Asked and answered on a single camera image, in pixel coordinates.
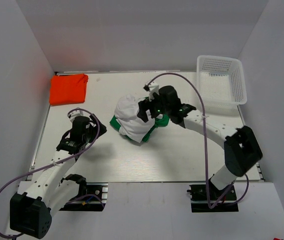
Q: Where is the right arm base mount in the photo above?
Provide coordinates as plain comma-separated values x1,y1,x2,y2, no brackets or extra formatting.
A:
187,183,239,213

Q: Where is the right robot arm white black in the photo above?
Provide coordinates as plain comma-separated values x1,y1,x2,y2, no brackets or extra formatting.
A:
137,84,263,191

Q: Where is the white plastic basket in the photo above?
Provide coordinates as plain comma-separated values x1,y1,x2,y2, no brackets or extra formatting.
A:
196,55,247,108

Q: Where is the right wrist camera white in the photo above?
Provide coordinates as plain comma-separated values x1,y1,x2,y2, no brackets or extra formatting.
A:
143,81,159,101

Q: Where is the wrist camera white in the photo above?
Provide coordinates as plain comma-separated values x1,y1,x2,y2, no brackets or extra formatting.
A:
67,108,83,122
143,81,159,101

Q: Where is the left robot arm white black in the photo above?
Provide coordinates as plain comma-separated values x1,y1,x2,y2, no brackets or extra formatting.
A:
9,110,107,239

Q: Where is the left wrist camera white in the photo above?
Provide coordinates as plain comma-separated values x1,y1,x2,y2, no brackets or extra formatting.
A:
67,108,83,122

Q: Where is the folded orange t shirt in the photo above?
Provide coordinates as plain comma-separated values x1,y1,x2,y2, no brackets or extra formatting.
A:
49,73,89,106

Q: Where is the green t shirt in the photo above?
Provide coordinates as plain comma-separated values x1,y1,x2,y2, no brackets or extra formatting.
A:
110,114,169,143

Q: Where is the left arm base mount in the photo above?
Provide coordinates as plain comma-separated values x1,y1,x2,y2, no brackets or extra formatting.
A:
60,183,108,212

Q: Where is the white t shirt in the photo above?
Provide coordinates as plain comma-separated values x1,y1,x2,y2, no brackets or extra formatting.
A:
114,94,155,143

